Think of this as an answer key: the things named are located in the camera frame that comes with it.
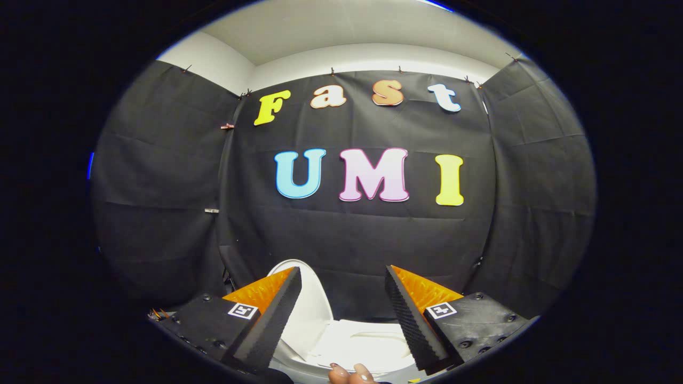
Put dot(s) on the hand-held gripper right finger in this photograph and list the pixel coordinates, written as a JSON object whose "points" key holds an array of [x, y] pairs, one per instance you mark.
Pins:
{"points": [[413, 325]]}

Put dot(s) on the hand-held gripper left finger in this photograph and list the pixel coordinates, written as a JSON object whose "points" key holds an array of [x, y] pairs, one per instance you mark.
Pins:
{"points": [[267, 328]]}

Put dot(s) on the white toilet lid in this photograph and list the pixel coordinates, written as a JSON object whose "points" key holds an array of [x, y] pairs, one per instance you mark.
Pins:
{"points": [[312, 314]]}

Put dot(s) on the white toilet bowl with seat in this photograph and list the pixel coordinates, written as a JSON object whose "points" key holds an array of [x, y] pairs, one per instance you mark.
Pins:
{"points": [[368, 346]]}

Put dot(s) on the black backdrop cloth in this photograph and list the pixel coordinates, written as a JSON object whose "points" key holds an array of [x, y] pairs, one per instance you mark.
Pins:
{"points": [[352, 234]]}

